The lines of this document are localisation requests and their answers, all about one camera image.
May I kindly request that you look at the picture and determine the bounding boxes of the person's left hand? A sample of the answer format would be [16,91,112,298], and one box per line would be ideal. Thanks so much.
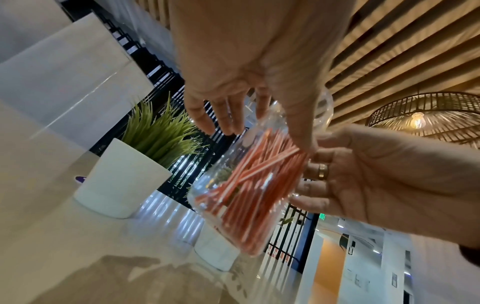
[168,0,353,154]

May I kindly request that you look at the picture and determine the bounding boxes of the person's right hand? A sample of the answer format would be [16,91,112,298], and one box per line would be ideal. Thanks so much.
[289,124,480,247]

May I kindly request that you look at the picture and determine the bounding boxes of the black metal railing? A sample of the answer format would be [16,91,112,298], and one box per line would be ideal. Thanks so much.
[60,0,314,269]

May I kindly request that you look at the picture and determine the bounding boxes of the clear plastic jar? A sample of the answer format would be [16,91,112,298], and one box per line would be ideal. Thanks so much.
[186,88,335,258]

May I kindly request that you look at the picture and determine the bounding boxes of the woven wicker pendant lamp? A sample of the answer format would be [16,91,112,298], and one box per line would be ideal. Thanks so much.
[365,91,480,150]

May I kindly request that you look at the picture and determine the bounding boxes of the small white plant pot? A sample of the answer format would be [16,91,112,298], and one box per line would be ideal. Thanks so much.
[193,222,241,271]

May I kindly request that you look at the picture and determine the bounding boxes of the green artificial grass plant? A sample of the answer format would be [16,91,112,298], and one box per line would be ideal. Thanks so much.
[120,92,212,170]

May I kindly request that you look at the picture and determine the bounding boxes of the large white plant pot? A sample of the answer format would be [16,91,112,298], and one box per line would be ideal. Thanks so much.
[73,138,173,220]

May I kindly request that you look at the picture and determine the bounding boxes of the bunch of orange white sticks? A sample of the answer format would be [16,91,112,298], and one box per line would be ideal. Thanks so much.
[196,127,305,256]

